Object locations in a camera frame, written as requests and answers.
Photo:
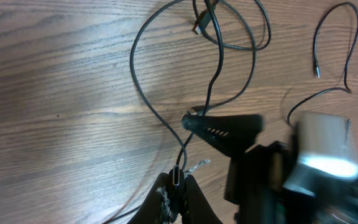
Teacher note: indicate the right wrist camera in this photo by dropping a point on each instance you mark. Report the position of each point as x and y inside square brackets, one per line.
[326, 151]

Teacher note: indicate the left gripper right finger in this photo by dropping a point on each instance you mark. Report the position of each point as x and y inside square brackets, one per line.
[196, 209]

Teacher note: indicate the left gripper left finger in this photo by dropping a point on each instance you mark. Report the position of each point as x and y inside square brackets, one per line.
[157, 207]

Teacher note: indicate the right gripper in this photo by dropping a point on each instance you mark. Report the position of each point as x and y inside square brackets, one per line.
[269, 183]

